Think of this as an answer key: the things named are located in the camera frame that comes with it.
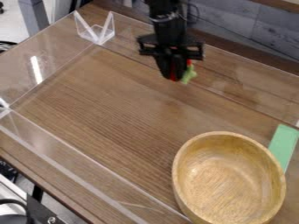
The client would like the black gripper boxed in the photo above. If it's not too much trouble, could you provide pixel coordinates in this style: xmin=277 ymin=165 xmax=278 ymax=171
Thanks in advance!
xmin=137 ymin=18 xmax=205 ymax=81

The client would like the red plush strawberry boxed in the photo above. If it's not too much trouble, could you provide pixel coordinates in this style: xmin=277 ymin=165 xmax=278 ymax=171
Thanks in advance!
xmin=171 ymin=59 xmax=198 ymax=85

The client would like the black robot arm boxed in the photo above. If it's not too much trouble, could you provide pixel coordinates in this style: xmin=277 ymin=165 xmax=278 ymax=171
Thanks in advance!
xmin=137 ymin=0 xmax=205 ymax=84

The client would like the wooden bowl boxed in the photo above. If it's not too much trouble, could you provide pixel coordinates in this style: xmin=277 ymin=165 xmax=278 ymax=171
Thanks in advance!
xmin=173 ymin=131 xmax=286 ymax=224

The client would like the clear acrylic corner bracket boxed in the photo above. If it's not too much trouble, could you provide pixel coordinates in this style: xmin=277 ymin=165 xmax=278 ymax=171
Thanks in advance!
xmin=74 ymin=10 xmax=117 ymax=46

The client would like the clear acrylic enclosure wall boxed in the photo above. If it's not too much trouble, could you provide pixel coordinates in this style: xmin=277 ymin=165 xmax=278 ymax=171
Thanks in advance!
xmin=0 ymin=6 xmax=299 ymax=224

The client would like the black metal bracket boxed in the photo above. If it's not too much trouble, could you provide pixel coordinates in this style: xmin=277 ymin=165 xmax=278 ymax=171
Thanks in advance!
xmin=27 ymin=195 xmax=67 ymax=224

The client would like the black cable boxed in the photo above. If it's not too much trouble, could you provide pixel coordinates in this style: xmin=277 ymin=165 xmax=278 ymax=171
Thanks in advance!
xmin=0 ymin=198 xmax=37 ymax=224

